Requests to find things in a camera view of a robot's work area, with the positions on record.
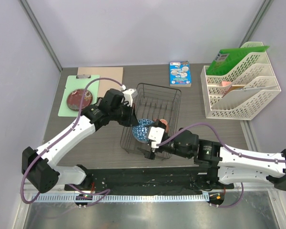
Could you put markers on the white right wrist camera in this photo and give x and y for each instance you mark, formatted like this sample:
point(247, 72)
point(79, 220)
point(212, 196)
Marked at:
point(155, 135)

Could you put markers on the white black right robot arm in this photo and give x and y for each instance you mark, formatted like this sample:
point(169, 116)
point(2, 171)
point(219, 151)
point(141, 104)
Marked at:
point(225, 164)

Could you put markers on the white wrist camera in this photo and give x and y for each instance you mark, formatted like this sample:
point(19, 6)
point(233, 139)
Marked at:
point(129, 95)
point(155, 135)

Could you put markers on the light green clipboard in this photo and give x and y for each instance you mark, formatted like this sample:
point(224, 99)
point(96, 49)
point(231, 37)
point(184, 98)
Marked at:
point(73, 83)

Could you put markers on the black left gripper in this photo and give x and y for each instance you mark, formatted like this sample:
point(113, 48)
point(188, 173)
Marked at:
point(131, 119)

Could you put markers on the white bowl red diamond pattern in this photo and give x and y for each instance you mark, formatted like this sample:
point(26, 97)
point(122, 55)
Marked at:
point(141, 130)

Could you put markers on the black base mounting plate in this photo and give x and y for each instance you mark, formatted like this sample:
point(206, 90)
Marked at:
point(148, 181)

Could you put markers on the blue picture book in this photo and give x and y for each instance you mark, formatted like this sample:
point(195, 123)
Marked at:
point(180, 75)

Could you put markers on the red floral plate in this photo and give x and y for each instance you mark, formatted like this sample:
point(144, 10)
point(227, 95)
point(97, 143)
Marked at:
point(74, 99)

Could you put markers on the white plastic file organizer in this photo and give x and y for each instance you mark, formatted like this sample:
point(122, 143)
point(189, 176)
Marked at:
point(243, 92)

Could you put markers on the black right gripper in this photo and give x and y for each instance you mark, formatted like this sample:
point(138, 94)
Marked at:
point(150, 154)

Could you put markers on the green plastic folder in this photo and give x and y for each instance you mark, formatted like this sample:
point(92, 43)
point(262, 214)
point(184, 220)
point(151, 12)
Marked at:
point(227, 59)

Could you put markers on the grey wire dish rack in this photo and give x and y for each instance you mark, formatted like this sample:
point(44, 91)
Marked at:
point(152, 102)

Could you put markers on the pink dotted ceramic mug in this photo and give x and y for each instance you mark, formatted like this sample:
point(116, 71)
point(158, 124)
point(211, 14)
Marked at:
point(166, 124)

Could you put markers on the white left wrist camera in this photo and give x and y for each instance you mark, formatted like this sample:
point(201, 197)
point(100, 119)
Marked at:
point(129, 95)

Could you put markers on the white slotted cable duct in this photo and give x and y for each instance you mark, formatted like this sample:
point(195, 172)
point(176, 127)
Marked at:
point(78, 198)

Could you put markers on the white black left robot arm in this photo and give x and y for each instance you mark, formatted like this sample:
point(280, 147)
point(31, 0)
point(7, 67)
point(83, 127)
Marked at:
point(40, 166)

